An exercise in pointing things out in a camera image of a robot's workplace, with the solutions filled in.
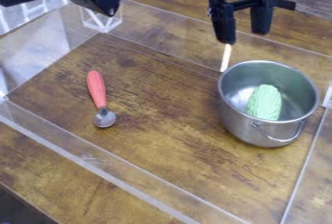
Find clear acrylic triangular bracket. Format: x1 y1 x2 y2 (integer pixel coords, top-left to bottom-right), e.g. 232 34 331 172
79 7 122 33

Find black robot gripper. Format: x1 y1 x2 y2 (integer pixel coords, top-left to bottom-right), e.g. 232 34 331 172
209 0 275 45

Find black strip on table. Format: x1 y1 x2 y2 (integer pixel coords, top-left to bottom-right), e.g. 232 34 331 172
275 0 296 11

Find clear acrylic enclosure walls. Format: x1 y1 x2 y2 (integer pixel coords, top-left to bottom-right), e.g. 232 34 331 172
0 0 332 224

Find green bitter gourd toy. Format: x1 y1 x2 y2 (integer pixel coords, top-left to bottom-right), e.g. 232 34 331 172
246 84 281 120

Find orange handled metal scoop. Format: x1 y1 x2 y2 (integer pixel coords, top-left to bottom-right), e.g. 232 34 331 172
87 70 117 128

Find silver metal pot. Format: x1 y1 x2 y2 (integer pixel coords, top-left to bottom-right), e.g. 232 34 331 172
218 60 319 147

